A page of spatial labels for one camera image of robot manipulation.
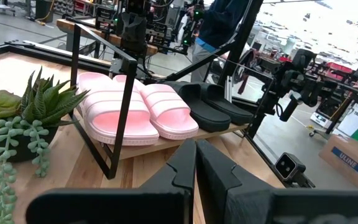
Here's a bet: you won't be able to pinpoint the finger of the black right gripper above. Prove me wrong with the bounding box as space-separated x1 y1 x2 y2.
280 93 296 121
286 96 301 121

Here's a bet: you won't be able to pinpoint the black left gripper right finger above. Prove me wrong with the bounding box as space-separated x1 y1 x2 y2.
196 139 275 224

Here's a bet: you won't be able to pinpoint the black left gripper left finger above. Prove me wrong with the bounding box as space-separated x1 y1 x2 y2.
140 138 198 224

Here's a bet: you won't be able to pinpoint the pink rubber slide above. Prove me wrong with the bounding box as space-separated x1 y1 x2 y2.
112 74 200 141
76 72 160 147

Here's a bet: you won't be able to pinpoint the black rubber slide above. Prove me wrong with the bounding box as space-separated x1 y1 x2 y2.
162 81 232 133
197 82 255 126

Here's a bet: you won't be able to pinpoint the red storage bin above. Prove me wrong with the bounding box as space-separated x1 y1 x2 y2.
324 61 354 81

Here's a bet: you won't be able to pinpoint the white printed sign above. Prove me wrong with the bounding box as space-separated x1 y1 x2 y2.
336 102 358 138

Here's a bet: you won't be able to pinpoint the cardboard box with blue label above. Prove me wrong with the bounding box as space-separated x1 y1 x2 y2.
318 133 358 190

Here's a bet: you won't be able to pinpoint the person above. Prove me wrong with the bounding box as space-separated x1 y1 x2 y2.
187 0 251 83

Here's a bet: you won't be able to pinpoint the background wooden table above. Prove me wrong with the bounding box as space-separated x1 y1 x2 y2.
55 17 158 57

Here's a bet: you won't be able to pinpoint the succulent plants in dark pot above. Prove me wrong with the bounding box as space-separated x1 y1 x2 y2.
0 66 90 224

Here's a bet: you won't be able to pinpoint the wooden shelf with black frame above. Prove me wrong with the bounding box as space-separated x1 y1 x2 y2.
69 22 275 181

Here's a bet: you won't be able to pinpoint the table-level camera box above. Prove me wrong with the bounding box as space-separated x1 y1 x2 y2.
273 152 316 189

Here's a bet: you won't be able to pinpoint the black metal table frame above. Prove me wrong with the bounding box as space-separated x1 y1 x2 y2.
0 0 291 187

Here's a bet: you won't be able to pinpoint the yellow cable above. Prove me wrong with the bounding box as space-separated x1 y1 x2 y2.
35 0 56 26

